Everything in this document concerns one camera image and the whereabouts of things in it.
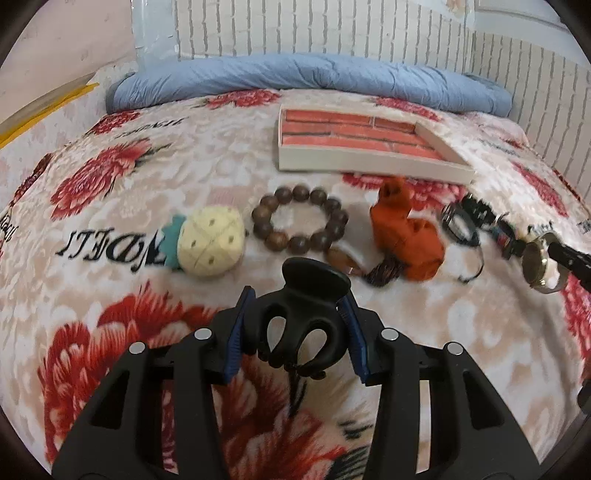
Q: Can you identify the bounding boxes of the yellow sheet edge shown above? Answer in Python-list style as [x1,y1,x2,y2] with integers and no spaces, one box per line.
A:
[1,76,99,147]

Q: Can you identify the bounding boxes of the orange fabric scrunchie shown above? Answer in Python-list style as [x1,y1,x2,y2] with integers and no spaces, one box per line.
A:
[370,177,445,281]

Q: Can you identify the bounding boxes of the floral red beige blanket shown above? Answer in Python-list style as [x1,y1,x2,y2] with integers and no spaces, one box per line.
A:
[1,90,590,468]

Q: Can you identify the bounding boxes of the clear plastic wall sheet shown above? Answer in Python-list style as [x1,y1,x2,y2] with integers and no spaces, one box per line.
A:
[131,0,179,70]

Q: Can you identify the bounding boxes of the colourful beaded black hair clip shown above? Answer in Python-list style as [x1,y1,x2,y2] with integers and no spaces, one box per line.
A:
[461,194,526,260]

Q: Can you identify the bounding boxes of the brown wooden bead bracelet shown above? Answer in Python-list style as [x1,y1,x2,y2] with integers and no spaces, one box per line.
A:
[250,184,408,287]

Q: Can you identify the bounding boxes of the blue rolled duvet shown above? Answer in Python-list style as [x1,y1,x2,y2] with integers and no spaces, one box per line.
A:
[105,53,513,117]

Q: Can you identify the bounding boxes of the white strap wrist watch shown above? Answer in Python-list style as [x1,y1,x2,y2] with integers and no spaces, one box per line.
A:
[522,231,569,295]

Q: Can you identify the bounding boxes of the black claw hair clip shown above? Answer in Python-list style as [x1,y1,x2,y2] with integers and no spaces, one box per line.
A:
[243,257,351,380]

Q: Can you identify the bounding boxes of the brick pattern jewelry tray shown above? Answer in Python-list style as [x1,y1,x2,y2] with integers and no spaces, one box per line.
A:
[277,106,475,186]

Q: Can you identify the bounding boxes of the cream pineapple plush hair clip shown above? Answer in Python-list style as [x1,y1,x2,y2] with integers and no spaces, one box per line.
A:
[159,205,246,278]

